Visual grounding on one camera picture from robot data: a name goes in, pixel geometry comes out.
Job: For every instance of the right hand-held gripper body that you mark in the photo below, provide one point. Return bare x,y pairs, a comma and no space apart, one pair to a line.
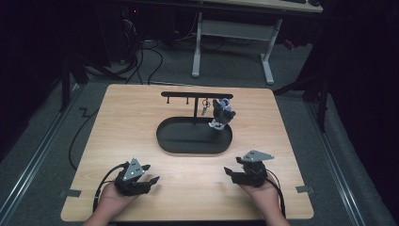
254,172

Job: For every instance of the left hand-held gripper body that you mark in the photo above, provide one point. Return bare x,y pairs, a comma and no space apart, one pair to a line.
133,171

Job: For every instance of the black key rack with tray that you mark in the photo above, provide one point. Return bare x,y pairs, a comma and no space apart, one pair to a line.
188,138

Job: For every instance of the silver keyring with keys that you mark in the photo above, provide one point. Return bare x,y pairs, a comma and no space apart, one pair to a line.
204,109

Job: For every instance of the person's right hand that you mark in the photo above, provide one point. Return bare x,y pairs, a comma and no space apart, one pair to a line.
268,197

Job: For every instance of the person's left hand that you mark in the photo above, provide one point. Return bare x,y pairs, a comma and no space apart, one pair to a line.
111,202

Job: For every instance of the grey tape piece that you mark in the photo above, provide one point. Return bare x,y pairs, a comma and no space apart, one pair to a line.
70,193
304,189

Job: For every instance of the black metal stand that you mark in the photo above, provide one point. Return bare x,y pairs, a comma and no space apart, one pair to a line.
65,88
323,106

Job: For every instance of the small red object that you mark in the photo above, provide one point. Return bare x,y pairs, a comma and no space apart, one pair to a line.
289,44

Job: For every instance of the white-framed wooden desk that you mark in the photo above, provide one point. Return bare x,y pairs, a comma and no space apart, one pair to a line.
238,30

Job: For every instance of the black computer tower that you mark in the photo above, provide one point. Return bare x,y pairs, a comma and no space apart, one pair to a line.
131,34

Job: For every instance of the metal floor rail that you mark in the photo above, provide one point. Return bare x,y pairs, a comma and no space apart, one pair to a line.
338,175
31,166

